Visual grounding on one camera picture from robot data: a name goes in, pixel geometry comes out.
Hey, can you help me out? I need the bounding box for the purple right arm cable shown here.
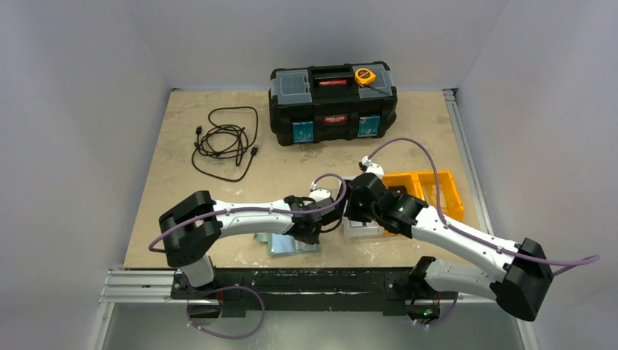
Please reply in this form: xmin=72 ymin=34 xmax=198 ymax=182
xmin=359 ymin=137 xmax=601 ymax=330

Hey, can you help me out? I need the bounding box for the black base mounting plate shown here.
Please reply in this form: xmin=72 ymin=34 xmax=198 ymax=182
xmin=171 ymin=267 xmax=455 ymax=322

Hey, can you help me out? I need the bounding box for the black coiled USB cable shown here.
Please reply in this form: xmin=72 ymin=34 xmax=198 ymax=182
xmin=191 ymin=106 xmax=260 ymax=184

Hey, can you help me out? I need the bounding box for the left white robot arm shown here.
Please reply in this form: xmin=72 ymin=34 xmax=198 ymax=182
xmin=148 ymin=190 xmax=345 ymax=298

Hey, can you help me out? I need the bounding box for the teal card holder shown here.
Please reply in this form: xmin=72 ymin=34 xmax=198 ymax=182
xmin=254 ymin=233 xmax=321 ymax=256

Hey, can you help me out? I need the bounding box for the white plastic bin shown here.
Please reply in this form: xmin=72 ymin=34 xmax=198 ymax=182
xmin=340 ymin=174 xmax=385 ymax=238

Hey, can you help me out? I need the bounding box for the yellow tape measure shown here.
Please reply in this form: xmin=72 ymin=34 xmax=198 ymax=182
xmin=354 ymin=67 xmax=377 ymax=87

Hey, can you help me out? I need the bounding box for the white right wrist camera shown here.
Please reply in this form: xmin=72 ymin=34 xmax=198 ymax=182
xmin=359 ymin=157 xmax=385 ymax=180

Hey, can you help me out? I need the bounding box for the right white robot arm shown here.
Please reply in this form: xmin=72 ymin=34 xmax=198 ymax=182
xmin=340 ymin=173 xmax=554 ymax=322

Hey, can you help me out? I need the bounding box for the black plastic toolbox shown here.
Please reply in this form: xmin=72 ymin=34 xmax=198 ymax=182
xmin=268 ymin=61 xmax=398 ymax=146

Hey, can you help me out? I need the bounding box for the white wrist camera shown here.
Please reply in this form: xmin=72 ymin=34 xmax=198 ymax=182
xmin=359 ymin=157 xmax=385 ymax=180
xmin=308 ymin=183 xmax=332 ymax=202

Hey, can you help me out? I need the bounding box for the orange plastic bin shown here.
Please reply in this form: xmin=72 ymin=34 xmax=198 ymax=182
xmin=382 ymin=170 xmax=465 ymax=221

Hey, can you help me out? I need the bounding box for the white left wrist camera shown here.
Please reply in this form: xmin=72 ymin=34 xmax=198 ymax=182
xmin=308 ymin=183 xmax=332 ymax=202

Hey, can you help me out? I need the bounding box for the aluminium frame rail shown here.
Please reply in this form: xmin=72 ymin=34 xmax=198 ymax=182
xmin=99 ymin=270 xmax=175 ymax=303

